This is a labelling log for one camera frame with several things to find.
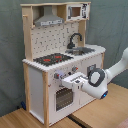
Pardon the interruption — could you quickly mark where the black toy faucet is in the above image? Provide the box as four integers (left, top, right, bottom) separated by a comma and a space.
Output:
66, 32, 83, 50

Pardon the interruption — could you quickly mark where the wooden toy kitchen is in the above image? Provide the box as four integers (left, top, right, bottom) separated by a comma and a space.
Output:
22, 2, 105, 127

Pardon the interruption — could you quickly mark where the red oven knob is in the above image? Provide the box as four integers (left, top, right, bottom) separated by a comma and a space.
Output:
72, 66, 78, 72
54, 73, 60, 79

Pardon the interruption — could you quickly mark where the white fridge door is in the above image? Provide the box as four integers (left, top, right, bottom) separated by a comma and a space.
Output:
79, 55, 102, 105

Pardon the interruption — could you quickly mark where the toy microwave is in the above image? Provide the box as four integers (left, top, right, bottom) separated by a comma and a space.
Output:
66, 3, 90, 21

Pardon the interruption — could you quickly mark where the grey range hood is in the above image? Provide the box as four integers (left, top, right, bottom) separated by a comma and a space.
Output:
34, 5, 64, 27

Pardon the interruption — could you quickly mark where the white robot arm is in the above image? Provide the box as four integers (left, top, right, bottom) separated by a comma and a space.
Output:
62, 47, 128, 99

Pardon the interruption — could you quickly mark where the black toy stovetop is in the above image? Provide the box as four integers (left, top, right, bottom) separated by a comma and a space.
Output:
34, 53, 71, 66

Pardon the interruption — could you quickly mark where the left red oven knob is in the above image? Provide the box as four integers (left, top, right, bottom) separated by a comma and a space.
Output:
54, 73, 60, 79

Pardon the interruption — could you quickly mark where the right red oven knob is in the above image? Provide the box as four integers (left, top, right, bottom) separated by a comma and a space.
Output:
72, 66, 78, 72

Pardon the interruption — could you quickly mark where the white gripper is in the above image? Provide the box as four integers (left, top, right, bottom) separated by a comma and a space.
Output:
62, 73, 88, 89

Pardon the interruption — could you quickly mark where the grey ice dispenser panel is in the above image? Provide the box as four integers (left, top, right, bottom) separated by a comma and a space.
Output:
87, 64, 96, 72

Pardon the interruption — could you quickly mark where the toy oven door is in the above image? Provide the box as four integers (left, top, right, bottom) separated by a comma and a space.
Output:
55, 88, 74, 111

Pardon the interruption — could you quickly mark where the grey toy sink basin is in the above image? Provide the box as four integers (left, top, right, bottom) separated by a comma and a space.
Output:
66, 47, 94, 56

